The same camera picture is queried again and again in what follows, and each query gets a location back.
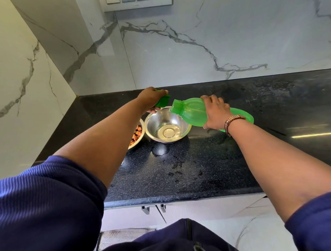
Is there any green plastic water bottle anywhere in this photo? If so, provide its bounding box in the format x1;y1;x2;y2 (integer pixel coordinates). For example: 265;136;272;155
170;97;254;132

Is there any beige floor mat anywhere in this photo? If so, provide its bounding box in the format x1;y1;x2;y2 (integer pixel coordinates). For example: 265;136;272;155
99;228;157;251

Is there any person's right hand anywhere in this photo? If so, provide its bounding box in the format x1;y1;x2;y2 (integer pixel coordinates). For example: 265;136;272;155
200;95;232;130

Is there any light grey cabinet door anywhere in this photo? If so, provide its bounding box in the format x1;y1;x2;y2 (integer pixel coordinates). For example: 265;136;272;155
156;193;267;221
101;204;166;232

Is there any pile of chopped carrot pieces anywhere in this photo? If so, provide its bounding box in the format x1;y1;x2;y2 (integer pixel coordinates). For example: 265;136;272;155
129;125;143;147

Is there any steel bowl with water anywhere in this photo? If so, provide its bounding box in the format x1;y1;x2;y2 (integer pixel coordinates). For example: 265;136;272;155
144;106;192;144

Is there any person's left forearm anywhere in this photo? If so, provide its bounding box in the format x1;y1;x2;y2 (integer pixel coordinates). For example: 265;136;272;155
53;94;145;189

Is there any person's left hand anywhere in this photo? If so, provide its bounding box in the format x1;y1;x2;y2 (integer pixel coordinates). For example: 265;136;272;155
137;87;169;114

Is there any green bottle cap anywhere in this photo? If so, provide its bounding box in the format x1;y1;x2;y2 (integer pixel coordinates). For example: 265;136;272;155
154;89;172;108

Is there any white wall switch panel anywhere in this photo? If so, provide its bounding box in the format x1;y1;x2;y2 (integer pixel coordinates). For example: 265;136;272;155
99;0;173;12

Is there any steel bowl with carrot pieces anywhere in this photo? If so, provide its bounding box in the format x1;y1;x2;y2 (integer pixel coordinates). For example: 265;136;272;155
128;118;146;150

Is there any dark blue ribbed sweater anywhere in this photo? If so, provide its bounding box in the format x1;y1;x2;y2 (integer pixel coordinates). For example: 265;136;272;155
0;155;331;251

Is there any person's right forearm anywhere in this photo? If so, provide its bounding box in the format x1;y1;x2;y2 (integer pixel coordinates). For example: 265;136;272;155
228;118;331;223

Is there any rose gold wristwatch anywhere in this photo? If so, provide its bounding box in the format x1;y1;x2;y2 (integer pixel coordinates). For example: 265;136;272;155
224;114;247;138

